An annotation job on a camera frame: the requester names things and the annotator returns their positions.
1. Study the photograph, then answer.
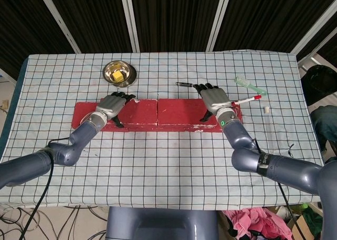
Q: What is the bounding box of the stainless steel bowl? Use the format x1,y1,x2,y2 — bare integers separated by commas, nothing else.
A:
102,62,132,83

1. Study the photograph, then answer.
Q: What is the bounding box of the pink cloth pile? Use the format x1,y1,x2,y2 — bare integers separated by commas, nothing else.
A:
223,207,293,240

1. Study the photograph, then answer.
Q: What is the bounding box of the small white eraser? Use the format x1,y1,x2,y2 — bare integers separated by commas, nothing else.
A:
264,106,277,150

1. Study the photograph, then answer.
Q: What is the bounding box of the green handled brush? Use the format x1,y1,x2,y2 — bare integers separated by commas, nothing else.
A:
234,76,268,96

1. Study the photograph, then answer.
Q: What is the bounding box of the dark green cloth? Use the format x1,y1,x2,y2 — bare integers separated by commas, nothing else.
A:
310,105,337,156

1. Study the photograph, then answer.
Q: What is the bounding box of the red brick with chipped edges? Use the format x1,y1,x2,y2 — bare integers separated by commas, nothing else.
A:
115,99,158,126

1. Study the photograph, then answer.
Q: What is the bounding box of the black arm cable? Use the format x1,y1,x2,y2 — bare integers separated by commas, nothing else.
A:
15,137,72,240
252,137,306,240

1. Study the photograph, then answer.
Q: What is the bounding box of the white black grid tablecloth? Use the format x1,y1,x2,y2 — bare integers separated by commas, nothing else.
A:
0,50,326,208

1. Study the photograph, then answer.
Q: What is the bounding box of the red brick with white scuffed side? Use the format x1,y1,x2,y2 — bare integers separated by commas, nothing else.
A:
157,98,219,126

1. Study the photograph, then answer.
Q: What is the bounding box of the grey robot torso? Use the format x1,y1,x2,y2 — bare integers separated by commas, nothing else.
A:
105,207,219,240

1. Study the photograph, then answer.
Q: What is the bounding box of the black bag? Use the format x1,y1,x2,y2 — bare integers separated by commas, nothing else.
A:
300,65,337,106

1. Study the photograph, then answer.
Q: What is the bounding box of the white marker with red cap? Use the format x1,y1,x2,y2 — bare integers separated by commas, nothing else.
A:
231,94,263,105

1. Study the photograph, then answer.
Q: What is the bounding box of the white metal frame post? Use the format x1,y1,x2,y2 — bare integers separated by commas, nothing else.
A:
42,0,81,54
291,11,337,61
121,0,140,53
210,0,234,52

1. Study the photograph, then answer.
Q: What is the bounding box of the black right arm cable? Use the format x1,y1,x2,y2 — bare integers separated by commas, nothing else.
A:
252,137,306,240

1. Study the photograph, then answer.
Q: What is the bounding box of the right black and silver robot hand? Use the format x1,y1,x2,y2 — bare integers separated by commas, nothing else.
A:
193,83,234,122

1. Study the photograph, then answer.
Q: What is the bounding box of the red brick with white patches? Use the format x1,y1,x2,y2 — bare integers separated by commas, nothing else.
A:
194,103,243,133

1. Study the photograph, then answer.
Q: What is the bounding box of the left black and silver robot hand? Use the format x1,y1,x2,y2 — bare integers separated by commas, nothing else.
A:
95,92,136,128

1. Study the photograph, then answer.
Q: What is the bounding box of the cardboard box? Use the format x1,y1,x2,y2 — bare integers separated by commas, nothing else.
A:
285,213,316,240

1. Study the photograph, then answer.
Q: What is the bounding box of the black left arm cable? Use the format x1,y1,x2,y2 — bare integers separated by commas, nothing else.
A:
15,137,72,240

